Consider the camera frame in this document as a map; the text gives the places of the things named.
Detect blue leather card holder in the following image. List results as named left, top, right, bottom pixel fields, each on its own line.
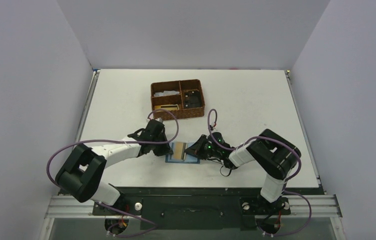
left=165, top=142, right=200, bottom=164

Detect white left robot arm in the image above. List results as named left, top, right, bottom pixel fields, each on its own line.
left=55, top=118, right=172, bottom=206

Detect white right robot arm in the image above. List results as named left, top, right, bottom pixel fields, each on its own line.
left=184, top=129, right=301, bottom=203

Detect gold card in basket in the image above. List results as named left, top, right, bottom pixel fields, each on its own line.
left=153, top=104, right=180, bottom=111

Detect silver cards in basket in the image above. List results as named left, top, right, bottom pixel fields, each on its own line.
left=153, top=90, right=180, bottom=97

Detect brown woven divided basket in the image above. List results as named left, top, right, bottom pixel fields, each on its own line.
left=150, top=79, right=205, bottom=120

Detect black items in basket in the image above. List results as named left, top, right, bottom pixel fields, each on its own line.
left=183, top=90, right=202, bottom=109

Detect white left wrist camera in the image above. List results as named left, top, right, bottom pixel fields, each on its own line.
left=154, top=117, right=163, bottom=123

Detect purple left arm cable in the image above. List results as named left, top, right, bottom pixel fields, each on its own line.
left=46, top=108, right=180, bottom=239

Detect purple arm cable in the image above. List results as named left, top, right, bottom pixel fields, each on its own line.
left=46, top=108, right=180, bottom=239
left=207, top=108, right=313, bottom=238

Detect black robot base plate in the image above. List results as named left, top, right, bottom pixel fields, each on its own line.
left=58, top=185, right=291, bottom=231

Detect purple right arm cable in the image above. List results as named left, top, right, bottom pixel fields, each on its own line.
left=207, top=108, right=313, bottom=238

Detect aluminium frame rail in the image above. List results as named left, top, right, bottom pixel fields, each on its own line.
left=45, top=195, right=342, bottom=219

